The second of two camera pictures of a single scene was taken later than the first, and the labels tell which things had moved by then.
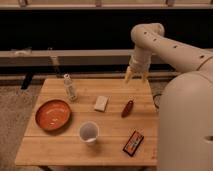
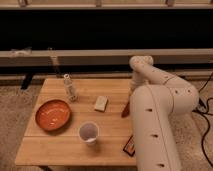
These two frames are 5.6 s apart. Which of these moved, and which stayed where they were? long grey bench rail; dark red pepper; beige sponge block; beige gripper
Moved: beige gripper
Stayed: beige sponge block; dark red pepper; long grey bench rail
